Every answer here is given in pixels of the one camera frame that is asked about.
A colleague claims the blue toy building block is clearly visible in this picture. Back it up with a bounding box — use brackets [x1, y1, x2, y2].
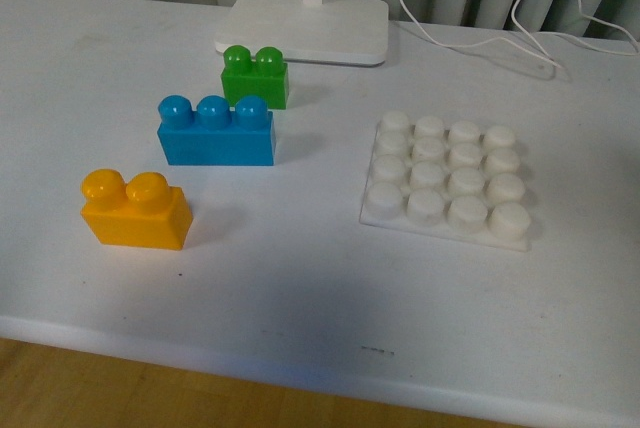
[157, 95, 276, 166]

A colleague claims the white lamp cable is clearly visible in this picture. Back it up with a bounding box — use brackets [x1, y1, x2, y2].
[323, 0, 640, 80]

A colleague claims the white desk lamp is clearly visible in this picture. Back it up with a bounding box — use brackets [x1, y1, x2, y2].
[214, 0, 389, 66]

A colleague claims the white studded base plate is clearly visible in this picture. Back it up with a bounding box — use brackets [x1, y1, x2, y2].
[359, 110, 532, 252]

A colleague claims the yellow toy building block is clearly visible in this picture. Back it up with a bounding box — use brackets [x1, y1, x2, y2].
[81, 169, 193, 250]

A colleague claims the green toy building block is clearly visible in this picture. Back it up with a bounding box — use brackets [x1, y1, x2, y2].
[221, 45, 289, 110]

